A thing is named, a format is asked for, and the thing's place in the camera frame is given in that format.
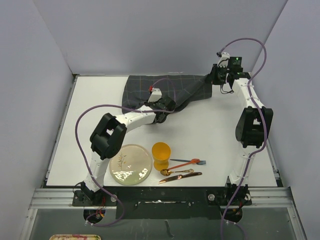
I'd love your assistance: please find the dark grey checked cloth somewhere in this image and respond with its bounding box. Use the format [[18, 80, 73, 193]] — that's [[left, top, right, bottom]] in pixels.
[[121, 75, 213, 112]]

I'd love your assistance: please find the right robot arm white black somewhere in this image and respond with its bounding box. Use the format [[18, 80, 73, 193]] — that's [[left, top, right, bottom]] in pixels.
[[205, 52, 274, 205]]

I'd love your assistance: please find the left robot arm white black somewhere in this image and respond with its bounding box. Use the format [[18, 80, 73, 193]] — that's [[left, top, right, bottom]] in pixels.
[[75, 96, 176, 206]]

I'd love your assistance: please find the orange plastic cup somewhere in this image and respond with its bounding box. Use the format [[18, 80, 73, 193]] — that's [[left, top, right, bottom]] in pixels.
[[151, 142, 171, 171]]

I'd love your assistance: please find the orange plastic fork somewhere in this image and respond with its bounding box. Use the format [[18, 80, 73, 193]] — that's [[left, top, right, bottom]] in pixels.
[[168, 158, 200, 170]]

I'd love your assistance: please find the gold metal spoon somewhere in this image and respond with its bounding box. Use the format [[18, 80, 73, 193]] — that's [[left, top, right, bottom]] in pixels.
[[160, 169, 194, 176]]

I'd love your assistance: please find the blue plastic fork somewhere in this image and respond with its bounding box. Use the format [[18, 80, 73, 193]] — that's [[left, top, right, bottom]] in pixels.
[[170, 158, 206, 166]]

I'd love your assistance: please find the beige plate with plant motif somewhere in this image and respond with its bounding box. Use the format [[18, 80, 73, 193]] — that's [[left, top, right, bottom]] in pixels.
[[108, 144, 153, 186]]

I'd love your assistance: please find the copper metal knife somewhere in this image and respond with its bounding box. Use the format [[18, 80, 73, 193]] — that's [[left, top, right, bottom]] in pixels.
[[158, 172, 203, 184]]

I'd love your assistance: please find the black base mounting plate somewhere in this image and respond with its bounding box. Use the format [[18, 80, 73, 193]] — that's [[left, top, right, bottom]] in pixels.
[[72, 184, 252, 223]]

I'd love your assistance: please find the floral tray edge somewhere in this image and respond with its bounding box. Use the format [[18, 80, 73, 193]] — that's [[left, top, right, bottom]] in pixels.
[[49, 234, 102, 240]]

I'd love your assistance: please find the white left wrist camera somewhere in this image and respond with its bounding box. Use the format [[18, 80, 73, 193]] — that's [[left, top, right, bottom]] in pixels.
[[147, 86, 162, 103]]

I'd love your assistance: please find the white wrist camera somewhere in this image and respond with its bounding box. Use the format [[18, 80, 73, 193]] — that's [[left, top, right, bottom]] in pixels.
[[147, 86, 162, 103], [217, 52, 231, 68]]

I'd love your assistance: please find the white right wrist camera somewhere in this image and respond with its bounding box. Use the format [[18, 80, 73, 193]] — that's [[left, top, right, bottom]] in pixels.
[[217, 52, 231, 68]]

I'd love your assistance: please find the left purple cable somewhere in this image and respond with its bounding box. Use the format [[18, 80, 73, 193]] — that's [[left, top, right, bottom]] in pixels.
[[75, 78, 178, 227]]

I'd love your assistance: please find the purple cable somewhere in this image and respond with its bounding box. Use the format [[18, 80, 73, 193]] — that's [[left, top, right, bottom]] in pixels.
[[75, 78, 178, 227], [216, 37, 268, 240]]

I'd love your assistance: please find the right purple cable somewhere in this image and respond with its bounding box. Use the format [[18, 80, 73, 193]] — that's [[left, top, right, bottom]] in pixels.
[[216, 37, 268, 240]]

